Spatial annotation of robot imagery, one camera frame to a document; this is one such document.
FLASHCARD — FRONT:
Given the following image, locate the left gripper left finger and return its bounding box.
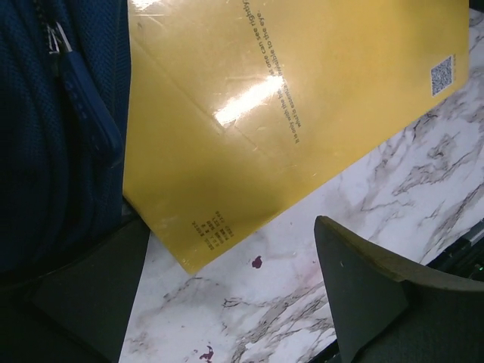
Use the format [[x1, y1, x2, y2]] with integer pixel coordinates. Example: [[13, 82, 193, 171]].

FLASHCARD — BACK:
[[1, 219, 150, 362]]

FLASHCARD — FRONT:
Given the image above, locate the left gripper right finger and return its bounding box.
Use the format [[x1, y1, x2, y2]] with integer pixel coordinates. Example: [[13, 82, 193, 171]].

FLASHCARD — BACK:
[[313, 215, 484, 363]]

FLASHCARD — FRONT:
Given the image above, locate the navy blue student backpack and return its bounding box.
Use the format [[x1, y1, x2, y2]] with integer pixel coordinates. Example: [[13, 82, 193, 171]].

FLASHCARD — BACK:
[[1, 1, 131, 272]]

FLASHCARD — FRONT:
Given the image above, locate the yellow notebook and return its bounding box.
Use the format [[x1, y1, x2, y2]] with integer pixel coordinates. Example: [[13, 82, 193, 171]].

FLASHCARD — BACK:
[[123, 1, 469, 274]]

